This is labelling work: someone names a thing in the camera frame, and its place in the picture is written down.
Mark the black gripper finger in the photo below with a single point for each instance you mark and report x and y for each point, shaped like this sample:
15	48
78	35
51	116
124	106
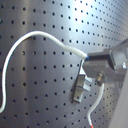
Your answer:
106	54

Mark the perforated metal board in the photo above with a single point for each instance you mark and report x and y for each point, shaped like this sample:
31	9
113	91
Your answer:
41	76

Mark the white wire red tip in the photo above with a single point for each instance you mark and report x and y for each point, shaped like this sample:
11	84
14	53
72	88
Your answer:
100	79

